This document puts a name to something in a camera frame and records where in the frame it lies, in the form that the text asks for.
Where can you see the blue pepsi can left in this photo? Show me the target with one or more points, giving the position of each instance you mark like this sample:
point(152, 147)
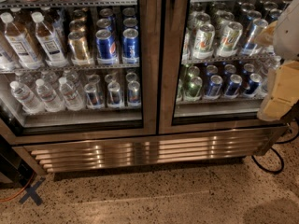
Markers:
point(106, 46)

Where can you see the water bottle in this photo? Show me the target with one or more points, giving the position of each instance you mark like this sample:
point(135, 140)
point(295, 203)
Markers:
point(49, 96)
point(72, 98)
point(23, 94)

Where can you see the white 7up can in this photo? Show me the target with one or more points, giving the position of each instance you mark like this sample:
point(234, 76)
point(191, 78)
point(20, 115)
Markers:
point(203, 41)
point(229, 39)

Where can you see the blue pepsi can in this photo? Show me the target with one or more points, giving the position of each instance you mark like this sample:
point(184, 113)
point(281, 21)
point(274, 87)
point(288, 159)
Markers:
point(130, 46)
point(106, 46)

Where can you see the tea bottle white cap left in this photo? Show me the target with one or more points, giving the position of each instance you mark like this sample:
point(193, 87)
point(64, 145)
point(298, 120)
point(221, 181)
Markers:
point(22, 42)

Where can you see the blue can lower right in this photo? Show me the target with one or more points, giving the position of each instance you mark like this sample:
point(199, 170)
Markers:
point(251, 84)

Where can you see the red bull can right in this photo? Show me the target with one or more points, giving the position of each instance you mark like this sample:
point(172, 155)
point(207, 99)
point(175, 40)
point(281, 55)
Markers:
point(133, 94)

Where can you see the tea bottle white cap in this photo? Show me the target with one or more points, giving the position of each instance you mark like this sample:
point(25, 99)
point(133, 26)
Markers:
point(48, 38)
point(22, 42)

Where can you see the white 7up can left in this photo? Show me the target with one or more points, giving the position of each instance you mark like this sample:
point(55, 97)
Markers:
point(203, 41)

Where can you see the blue tape cross marker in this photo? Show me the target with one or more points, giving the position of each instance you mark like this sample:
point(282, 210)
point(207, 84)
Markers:
point(31, 193)

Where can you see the stainless steel fridge base grille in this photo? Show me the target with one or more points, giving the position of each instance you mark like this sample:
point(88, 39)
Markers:
point(127, 152)

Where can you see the green soda can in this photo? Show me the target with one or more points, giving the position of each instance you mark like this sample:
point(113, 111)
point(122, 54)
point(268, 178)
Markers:
point(192, 91)

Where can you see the yellow foam-covered gripper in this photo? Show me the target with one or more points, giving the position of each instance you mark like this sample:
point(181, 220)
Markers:
point(288, 34)

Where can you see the silver blue energy can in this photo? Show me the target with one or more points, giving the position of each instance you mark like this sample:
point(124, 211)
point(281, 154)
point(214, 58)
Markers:
point(250, 46)

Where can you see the white 7up can right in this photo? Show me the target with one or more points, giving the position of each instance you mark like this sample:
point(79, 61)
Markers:
point(229, 39)

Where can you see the red bull can left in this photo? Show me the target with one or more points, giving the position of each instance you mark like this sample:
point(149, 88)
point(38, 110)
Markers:
point(94, 97)

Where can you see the red bull can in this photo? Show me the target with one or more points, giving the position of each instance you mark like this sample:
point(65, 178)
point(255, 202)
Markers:
point(94, 97)
point(133, 94)
point(114, 94)

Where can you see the tea bottle white cap right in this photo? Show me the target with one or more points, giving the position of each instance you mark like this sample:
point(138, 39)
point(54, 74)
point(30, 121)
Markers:
point(48, 38)

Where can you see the blue pepsi can right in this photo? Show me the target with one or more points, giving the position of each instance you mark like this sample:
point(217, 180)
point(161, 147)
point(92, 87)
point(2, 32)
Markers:
point(130, 46)

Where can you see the water bottle middle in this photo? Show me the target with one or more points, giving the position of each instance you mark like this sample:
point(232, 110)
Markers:
point(49, 96)

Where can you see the water bottle left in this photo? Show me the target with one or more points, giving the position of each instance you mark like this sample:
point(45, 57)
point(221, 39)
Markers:
point(23, 94)

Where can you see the blue can lower middle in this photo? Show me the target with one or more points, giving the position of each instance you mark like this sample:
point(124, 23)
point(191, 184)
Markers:
point(233, 85)

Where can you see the red bull can middle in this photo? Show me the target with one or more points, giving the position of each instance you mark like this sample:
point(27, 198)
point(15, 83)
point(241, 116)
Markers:
point(114, 94)

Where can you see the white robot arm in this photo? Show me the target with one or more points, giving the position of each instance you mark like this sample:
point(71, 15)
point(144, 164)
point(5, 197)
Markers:
point(283, 35)

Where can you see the water bottle right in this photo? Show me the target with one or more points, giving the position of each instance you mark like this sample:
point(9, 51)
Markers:
point(72, 98)

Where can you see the glass fridge door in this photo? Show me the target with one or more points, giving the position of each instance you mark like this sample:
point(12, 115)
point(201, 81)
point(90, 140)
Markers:
point(23, 129)
point(182, 20)

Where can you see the gold soda can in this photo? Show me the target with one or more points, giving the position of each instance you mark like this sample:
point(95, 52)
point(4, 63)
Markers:
point(78, 44)

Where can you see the blue can lower left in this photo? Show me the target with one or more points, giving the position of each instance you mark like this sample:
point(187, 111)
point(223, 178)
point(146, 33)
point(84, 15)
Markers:
point(213, 87)

